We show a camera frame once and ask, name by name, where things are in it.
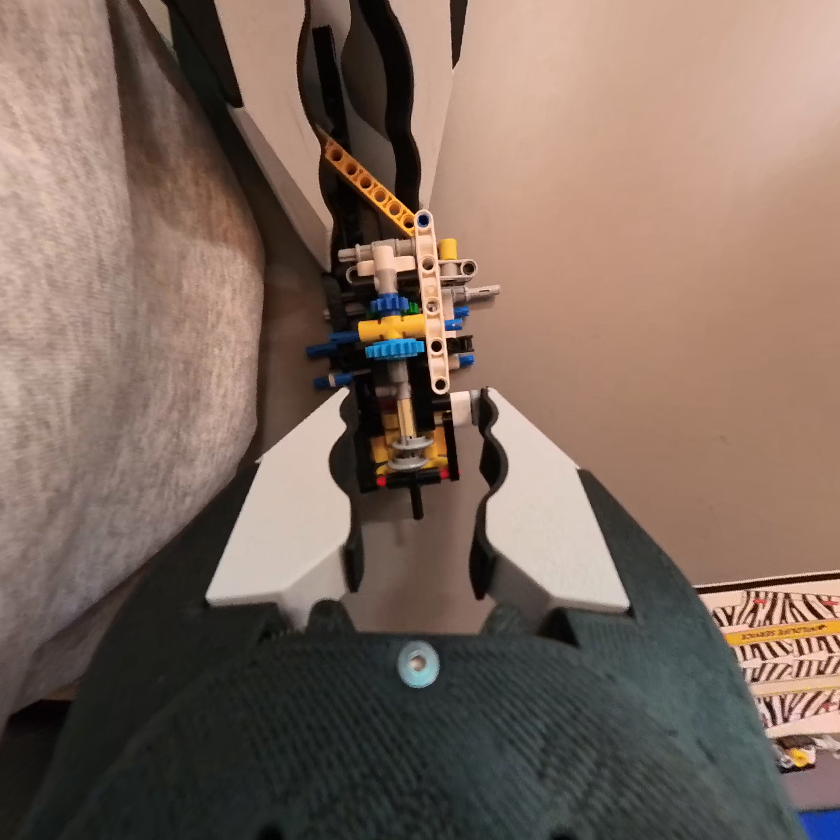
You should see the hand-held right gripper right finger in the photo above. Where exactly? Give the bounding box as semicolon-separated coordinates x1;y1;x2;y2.
469;387;632;632

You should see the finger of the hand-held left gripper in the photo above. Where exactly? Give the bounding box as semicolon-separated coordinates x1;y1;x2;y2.
215;0;337;271
354;0;470;217

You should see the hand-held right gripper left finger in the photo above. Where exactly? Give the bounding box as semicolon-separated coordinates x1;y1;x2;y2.
206;387;365;629

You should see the lego vehicle chassis model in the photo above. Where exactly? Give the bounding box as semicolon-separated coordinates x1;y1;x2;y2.
305;26;503;521

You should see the small loose lego piece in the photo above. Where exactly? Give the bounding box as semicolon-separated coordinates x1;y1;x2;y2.
774;738;819;773

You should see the zebra striped sticker sheet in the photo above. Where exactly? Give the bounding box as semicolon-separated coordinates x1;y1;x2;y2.
694;570;840;756

